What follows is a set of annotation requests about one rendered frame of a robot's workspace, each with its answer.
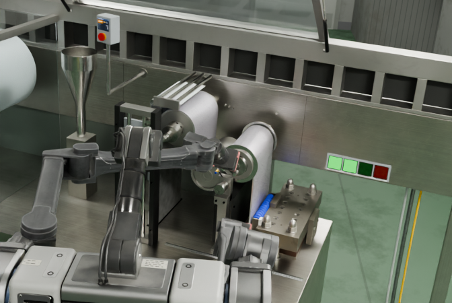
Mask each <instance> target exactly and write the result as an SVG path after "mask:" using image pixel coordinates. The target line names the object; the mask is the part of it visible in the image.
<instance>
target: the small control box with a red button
mask: <svg viewBox="0 0 452 303"><path fill-rule="evenodd" d="M97 41H98V42H103V43H106V44H110V45H111V44H116V43H119V42H120V17H119V16H117V15H112V14H109V13H102V14H99V15H97Z"/></svg>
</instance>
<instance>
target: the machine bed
mask: <svg viewBox="0 0 452 303"><path fill-rule="evenodd" d="M39 178H40V177H38V178H36V179H34V180H33V181H32V182H30V183H28V184H27V185H26V186H24V187H23V188H21V189H20V190H18V191H17V192H15V193H14V194H12V195H11V196H9V197H8V198H6V199H5V200H3V201H2V202H0V240H2V241H6V242H7V241H8V239H9V238H11V237H12V236H13V235H14V233H15V232H20V224H21V222H22V217H23V216H24V215H25V214H27V213H29V212H31V210H32V206H33V202H34V197H35V194H36V189H37V186H38V181H39ZM97 188H98V190H97V191H96V192H95V193H94V194H93V195H92V196H91V197H89V198H88V199H81V198H78V197H73V196H70V195H69V194H68V180H62V183H61V189H60V194H59V195H60V197H59V202H58V205H57V210H56V218H57V233H56V247H58V248H72V249H74V250H75V251H76V253H78V252H79V251H80V252H89V253H100V248H101V244H102V240H103V238H104V236H105V235H106V231H107V227H108V218H109V214H110V211H112V210H113V208H114V206H115V174H114V173H107V174H101V175H99V176H97ZM214 206H215V204H214V197H210V196H207V195H202V194H198V193H193V192H190V191H185V190H182V189H181V199H180V200H179V201H178V202H177V203H176V205H175V206H174V207H173V208H172V209H171V210H170V211H169V212H168V213H167V215H166V216H165V217H164V218H163V219H162V220H161V221H160V222H159V226H158V241H157V242H156V243H155V244H154V245H153V246H149V245H148V244H145V243H142V257H152V258H160V259H175V260H176V262H177V260H178V259H181V258H186V259H202V260H210V261H217V259H214V258H211V257H206V256H203V255H199V254H196V253H193V252H188V251H185V250H181V249H178V248H173V247H170V246H166V245H164V244H165V243H166V242H168V243H172V244H177V245H179V246H184V247H187V248H191V249H194V250H199V251H202V252H205V253H210V254H213V252H211V248H212V247H213V245H214V243H215V242H212V237H213V217H214ZM318 220H319V222H318V223H317V233H316V235H315V237H314V239H313V242H312V243H311V245H308V244H306V240H305V242H304V244H303V246H302V248H301V250H300V253H299V255H298V257H297V259H296V260H293V259H288V258H285V257H280V260H279V261H275V263H274V266H273V268H272V270H273V271H278V272H281V273H286V274H288V275H293V276H296V277H300V278H303V279H304V280H303V282H301V281H297V280H294V279H289V278H286V277H281V276H279V275H274V274H272V278H271V302H272V303H301V300H302V298H303V295H304V293H305V290H306V289H307V286H308V284H309V281H310V279H311V276H312V275H313V272H314V270H315V267H316V265H317V262H318V260H319V258H320V255H321V253H322V251H323V249H324V246H325V244H326V241H327V239H328V236H329V235H330V232H331V230H332V224H333V221H330V220H325V219H321V218H318Z"/></svg>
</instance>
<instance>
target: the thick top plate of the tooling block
mask: <svg viewBox="0 0 452 303"><path fill-rule="evenodd" d="M285 187H286V183H285V184H284V185H283V187H282V189H281V190H280V192H279V193H282V199H281V200H280V202H279V203H278V205H277V206H276V208H273V207H269V209H268V211H267V212H266V213H265V215H269V216H270V221H271V228H269V229H266V228H263V227H262V225H261V226H259V225H258V226H257V228H256V231H259V232H263V233H267V234H272V235H275V236H278V237H279V245H278V247H279V248H281V249H285V250H289V251H293V252H297V251H298V249H299V247H300V245H301V243H302V241H303V239H304V237H305V235H306V233H307V229H308V224H309V219H310V217H311V214H312V213H313V210H314V209H315V208H319V206H320V204H321V200H322V191H319V190H316V193H317V194H316V195H309V194H308V193H307V192H308V190H309V188H307V187H301V186H298V185H294V189H293V190H291V191H290V190H287V189H286V188H285ZM265 215H264V216H265ZM263 219H264V217H263ZM291 220H295V221H296V223H297V232H296V233H294V234H292V233H289V232H287V229H288V225H289V222H290V221H291Z"/></svg>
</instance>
